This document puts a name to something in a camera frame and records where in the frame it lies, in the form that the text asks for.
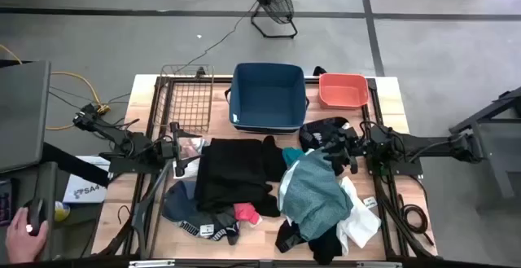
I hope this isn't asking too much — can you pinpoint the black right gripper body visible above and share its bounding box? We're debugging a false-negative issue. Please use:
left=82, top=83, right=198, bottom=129
left=340, top=121, right=370, bottom=176

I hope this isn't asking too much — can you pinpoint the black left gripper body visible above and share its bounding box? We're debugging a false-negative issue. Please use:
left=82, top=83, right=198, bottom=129
left=156, top=121, right=185, bottom=178

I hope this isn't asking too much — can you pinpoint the black Puma briefs striped waistband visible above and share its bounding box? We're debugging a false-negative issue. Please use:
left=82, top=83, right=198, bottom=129
left=298, top=116, right=355, bottom=155

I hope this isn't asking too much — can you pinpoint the teal dotted garment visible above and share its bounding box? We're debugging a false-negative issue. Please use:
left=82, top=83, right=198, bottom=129
left=277, top=147, right=354, bottom=243

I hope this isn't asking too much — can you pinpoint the navy blue garment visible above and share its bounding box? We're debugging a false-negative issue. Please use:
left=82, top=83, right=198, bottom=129
left=161, top=180, right=204, bottom=223

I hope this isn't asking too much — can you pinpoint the teal sock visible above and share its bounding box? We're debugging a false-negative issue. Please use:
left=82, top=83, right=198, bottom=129
left=281, top=146, right=306, bottom=167

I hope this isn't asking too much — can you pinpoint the large black garment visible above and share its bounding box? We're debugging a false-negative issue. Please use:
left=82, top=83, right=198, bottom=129
left=194, top=137, right=282, bottom=218

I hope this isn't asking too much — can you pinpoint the pink knitted sock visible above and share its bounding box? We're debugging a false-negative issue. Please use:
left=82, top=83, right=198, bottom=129
left=233, top=202, right=264, bottom=226

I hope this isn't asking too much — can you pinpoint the black Puma briefs grey waistband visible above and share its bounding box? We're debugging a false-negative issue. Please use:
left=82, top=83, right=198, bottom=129
left=274, top=218, right=344, bottom=266

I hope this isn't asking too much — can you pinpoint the orange plastic tub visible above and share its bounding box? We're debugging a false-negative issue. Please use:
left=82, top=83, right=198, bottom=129
left=317, top=72, right=370, bottom=110

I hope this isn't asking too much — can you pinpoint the blue fabric storage bin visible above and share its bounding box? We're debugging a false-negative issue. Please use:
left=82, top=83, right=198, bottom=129
left=225, top=62, right=310, bottom=134

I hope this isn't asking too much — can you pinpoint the white cardboard box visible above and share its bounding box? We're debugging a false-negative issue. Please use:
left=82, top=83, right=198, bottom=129
left=62, top=156, right=112, bottom=204

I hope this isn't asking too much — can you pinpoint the black diagonal desk strut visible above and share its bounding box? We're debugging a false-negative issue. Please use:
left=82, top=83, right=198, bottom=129
left=42, top=141, right=111, bottom=188

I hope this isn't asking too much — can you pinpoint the yellow white ball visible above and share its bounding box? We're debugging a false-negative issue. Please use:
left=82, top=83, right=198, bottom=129
left=54, top=200, right=72, bottom=223

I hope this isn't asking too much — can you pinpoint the grey metal side table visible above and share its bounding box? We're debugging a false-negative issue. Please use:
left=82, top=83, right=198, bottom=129
left=449, top=85, right=521, bottom=213

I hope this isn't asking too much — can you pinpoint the black computer mouse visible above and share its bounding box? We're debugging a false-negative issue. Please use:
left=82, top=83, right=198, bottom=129
left=24, top=197, right=46, bottom=236

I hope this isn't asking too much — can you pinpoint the grey monitor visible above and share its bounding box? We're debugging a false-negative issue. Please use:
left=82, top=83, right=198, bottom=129
left=0, top=59, right=52, bottom=174

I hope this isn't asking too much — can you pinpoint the dark grey desk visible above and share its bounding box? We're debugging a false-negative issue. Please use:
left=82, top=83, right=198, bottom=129
left=0, top=160, right=59, bottom=263

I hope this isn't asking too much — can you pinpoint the black keyboard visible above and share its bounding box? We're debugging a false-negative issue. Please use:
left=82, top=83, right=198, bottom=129
left=0, top=178, right=18, bottom=227

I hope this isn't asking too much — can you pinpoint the person's hand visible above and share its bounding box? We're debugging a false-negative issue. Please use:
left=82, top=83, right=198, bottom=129
left=4, top=206, right=50, bottom=265

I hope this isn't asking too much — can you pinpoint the gold wire basket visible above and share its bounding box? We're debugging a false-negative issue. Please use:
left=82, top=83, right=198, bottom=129
left=152, top=64, right=216, bottom=134

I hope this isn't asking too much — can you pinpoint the yellow extension cable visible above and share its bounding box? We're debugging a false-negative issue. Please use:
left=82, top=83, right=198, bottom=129
left=0, top=43, right=112, bottom=131

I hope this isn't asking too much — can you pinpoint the thin black cable loop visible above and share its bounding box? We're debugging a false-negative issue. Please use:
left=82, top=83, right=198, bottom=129
left=116, top=204, right=132, bottom=226

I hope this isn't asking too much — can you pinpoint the black coiled cable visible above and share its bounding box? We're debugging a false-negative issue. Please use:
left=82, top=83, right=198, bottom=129
left=397, top=193, right=436, bottom=248

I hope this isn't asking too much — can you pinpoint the black fan power cable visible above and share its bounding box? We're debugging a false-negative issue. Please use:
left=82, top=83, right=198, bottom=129
left=173, top=0, right=260, bottom=74

